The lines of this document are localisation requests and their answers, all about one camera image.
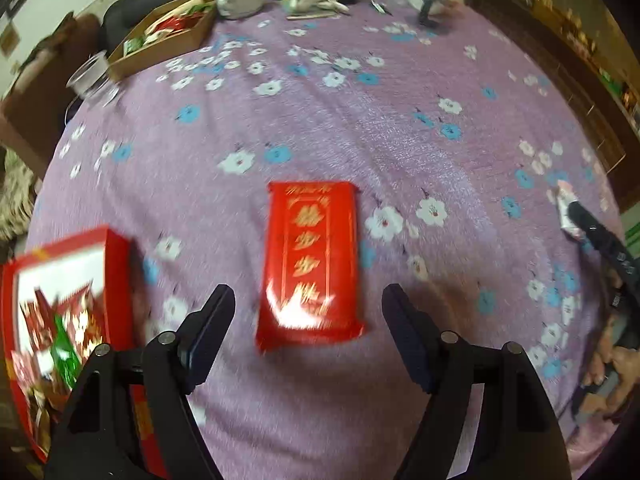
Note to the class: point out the large red snack pack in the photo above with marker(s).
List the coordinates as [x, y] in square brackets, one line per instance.
[311, 276]

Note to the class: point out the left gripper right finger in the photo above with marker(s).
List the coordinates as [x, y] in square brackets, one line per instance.
[441, 363]

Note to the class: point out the right hand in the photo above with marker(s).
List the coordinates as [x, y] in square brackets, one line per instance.
[613, 368]

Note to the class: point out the clear plastic cup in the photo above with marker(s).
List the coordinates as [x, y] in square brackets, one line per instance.
[92, 81]

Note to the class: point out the purple floral tablecloth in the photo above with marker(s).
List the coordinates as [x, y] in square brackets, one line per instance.
[309, 165]

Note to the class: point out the pink white snack packet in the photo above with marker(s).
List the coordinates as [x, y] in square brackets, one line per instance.
[564, 197]

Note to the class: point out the brown armchair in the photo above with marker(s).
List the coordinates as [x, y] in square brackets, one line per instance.
[32, 112]

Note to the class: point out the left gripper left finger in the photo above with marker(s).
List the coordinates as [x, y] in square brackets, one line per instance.
[173, 365]

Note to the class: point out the brown cardboard tray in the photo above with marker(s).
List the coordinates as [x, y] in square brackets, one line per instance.
[175, 28]

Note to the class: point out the red gift box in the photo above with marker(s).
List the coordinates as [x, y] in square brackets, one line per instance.
[58, 303]

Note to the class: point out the brown wooden cabinet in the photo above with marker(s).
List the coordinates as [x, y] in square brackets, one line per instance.
[580, 47]

